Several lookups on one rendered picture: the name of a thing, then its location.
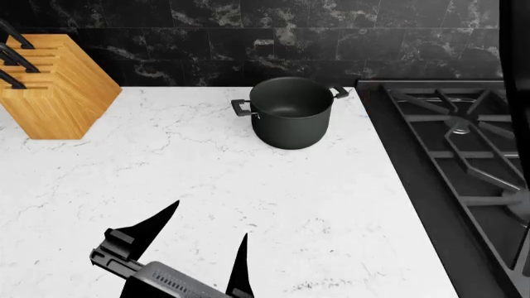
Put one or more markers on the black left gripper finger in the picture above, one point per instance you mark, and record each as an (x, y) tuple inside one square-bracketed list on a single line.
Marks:
[(149, 228), (241, 273)]

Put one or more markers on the black cooking pot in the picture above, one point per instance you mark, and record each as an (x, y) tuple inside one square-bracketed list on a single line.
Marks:
[(290, 124)]

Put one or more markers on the wooden knife block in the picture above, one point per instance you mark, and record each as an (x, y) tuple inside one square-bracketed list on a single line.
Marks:
[(62, 90)]

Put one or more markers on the black gas stove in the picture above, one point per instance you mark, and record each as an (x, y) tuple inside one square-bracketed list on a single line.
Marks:
[(418, 174)]

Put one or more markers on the black cast iron stove grate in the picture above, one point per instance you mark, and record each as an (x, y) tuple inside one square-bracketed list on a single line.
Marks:
[(459, 155)]

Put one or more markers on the silver stove burner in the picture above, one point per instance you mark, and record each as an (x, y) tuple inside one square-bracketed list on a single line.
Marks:
[(460, 128)]

